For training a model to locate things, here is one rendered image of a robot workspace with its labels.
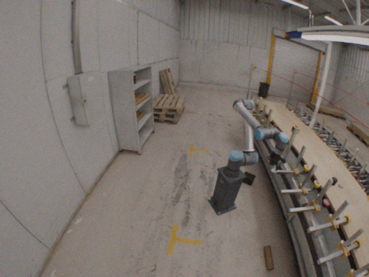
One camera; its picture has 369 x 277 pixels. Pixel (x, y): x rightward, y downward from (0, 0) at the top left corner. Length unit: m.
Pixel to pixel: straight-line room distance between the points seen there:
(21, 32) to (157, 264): 2.61
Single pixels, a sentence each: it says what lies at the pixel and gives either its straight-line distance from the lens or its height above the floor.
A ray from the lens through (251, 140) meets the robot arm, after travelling 1.80.
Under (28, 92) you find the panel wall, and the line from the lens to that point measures 1.77.
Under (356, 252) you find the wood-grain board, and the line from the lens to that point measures 1.61.
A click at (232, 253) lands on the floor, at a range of 2.01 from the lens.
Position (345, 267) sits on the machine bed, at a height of 0.75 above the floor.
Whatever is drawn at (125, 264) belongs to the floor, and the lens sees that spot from 1.96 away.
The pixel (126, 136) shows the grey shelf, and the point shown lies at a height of 0.39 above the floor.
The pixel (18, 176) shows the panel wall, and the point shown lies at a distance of 1.80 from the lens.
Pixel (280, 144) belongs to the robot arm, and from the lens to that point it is 1.36.
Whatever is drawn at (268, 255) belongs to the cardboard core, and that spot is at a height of 0.07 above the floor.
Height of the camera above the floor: 1.83
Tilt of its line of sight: 31 degrees down
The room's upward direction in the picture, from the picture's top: 2 degrees clockwise
